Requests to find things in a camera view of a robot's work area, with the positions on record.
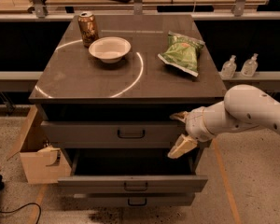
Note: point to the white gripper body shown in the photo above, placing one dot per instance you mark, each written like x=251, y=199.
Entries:
x=196, y=123

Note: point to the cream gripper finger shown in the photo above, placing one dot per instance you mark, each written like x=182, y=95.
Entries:
x=181, y=116
x=183, y=145

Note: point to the grey top drawer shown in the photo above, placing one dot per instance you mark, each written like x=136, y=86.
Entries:
x=117, y=134

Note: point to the grey drawer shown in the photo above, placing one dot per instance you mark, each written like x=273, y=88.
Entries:
x=117, y=134
x=142, y=200
x=131, y=170

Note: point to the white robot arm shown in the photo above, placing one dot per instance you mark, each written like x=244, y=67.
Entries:
x=243, y=108

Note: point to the grey drawer cabinet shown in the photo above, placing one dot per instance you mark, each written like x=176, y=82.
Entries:
x=75, y=86

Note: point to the grey bottom drawer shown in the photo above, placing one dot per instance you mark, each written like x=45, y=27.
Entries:
x=142, y=200

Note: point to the grey middle drawer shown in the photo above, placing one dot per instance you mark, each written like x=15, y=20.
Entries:
x=131, y=170

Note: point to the green chip bag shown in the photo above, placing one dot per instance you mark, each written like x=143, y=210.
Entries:
x=182, y=53

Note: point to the left clear sanitizer bottle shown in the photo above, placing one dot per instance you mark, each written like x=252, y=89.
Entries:
x=229, y=67

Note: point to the clear sanitizer bottle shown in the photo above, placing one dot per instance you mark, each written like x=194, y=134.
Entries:
x=229, y=67
x=250, y=66

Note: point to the right clear sanitizer bottle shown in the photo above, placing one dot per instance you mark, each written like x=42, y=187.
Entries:
x=250, y=66

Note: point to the white bowl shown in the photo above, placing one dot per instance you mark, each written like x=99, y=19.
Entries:
x=110, y=49

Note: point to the brown soda can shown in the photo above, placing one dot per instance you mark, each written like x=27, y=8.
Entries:
x=88, y=28

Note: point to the cardboard box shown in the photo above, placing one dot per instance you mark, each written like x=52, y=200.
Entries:
x=41, y=162

